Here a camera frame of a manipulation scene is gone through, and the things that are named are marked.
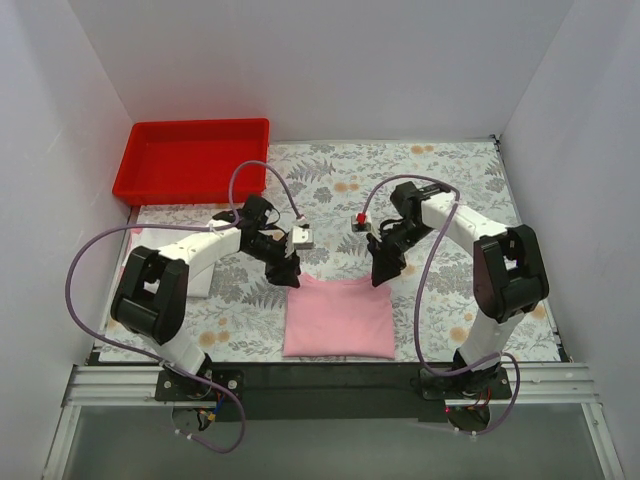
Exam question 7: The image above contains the red plastic tray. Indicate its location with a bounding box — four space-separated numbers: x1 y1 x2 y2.
112 118 269 207

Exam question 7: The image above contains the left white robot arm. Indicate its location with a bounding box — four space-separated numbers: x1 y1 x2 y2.
111 195 311 399

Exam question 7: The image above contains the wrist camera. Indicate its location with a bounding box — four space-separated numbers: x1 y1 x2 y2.
287 226 314 253
350 212 377 235

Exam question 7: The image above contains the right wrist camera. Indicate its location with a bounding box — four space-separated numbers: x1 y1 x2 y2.
350 212 377 235

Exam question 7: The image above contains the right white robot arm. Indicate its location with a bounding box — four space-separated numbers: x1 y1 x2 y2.
352 174 549 395

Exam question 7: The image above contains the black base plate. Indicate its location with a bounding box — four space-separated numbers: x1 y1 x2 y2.
154 363 511 421

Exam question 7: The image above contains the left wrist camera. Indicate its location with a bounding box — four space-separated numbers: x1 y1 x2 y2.
287 226 314 253

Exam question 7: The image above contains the floral table cloth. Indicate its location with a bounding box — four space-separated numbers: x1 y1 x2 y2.
99 141 560 363

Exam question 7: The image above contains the folded white t shirt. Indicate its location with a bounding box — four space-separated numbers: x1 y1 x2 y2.
122 228 214 298

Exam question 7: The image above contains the pink t shirt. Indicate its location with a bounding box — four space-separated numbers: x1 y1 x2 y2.
282 274 395 360

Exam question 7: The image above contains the aluminium frame rail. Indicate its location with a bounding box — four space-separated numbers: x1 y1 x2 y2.
44 362 624 479

